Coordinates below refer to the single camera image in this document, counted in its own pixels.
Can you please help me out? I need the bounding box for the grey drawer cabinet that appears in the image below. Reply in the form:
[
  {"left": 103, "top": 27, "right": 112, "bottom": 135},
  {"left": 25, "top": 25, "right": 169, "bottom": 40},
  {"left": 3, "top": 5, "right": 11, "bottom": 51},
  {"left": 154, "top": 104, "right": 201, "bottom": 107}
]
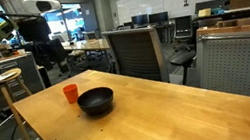
[{"left": 0, "top": 54, "right": 45, "bottom": 110}]

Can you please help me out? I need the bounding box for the grey mesh office chair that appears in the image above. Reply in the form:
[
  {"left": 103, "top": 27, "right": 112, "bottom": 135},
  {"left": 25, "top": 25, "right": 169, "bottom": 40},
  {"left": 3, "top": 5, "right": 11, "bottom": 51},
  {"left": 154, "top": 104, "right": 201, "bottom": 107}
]
[{"left": 103, "top": 27, "right": 169, "bottom": 83}]

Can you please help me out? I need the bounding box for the black computer monitor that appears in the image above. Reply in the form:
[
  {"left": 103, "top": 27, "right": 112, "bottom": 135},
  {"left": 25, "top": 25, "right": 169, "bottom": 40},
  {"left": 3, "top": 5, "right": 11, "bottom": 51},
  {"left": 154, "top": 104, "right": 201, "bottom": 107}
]
[
  {"left": 149, "top": 12, "right": 168, "bottom": 24},
  {"left": 131, "top": 14, "right": 149, "bottom": 26}
]

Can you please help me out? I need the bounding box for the left black computer monitor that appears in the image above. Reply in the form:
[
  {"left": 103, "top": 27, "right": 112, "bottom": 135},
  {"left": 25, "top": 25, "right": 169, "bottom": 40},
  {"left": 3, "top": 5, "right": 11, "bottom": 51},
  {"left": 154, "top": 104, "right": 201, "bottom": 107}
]
[{"left": 131, "top": 14, "right": 149, "bottom": 26}]

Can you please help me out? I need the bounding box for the right black computer monitor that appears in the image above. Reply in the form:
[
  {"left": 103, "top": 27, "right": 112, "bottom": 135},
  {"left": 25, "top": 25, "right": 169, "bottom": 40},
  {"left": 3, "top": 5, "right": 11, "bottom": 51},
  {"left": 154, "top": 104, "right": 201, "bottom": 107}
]
[{"left": 149, "top": 12, "right": 168, "bottom": 24}]

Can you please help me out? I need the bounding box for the black office chair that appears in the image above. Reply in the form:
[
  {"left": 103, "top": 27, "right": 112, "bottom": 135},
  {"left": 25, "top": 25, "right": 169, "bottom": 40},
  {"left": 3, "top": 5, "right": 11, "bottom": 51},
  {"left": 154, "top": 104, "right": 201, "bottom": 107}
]
[{"left": 170, "top": 15, "right": 196, "bottom": 85}]

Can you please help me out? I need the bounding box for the long light wooden desk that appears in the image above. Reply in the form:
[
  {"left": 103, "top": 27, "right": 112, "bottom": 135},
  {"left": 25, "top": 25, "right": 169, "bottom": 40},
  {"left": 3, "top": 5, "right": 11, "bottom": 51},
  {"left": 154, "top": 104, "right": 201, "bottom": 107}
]
[{"left": 64, "top": 39, "right": 109, "bottom": 51}]

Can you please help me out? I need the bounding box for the orange plastic cup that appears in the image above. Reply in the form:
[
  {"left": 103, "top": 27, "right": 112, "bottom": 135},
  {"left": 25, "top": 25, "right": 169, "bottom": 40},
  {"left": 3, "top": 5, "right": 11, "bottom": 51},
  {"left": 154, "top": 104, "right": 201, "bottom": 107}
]
[{"left": 63, "top": 84, "right": 79, "bottom": 104}]

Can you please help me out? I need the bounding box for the black bowl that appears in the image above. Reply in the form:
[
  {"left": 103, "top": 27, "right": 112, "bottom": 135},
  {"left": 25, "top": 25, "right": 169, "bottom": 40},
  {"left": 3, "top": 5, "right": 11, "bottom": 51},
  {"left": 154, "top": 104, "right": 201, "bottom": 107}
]
[{"left": 77, "top": 87, "right": 114, "bottom": 116}]

